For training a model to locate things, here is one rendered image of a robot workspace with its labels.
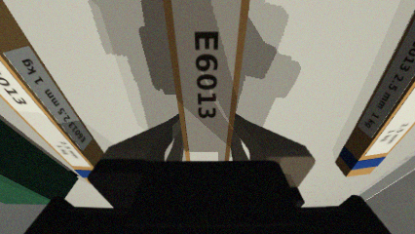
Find dark green flat block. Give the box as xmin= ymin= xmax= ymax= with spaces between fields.
xmin=0 ymin=120 xmax=79 ymax=205

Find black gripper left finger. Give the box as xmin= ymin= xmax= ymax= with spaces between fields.
xmin=99 ymin=114 xmax=184 ymax=161

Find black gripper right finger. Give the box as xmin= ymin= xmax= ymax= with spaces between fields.
xmin=231 ymin=113 xmax=316 ymax=188

